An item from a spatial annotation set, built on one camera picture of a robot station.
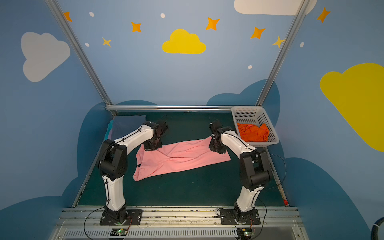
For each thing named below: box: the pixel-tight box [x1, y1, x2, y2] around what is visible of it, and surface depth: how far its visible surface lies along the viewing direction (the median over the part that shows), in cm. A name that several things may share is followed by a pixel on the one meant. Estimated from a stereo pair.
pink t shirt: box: [133, 136, 231, 182], surface depth 96 cm
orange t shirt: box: [237, 123, 269, 143], surface depth 105 cm
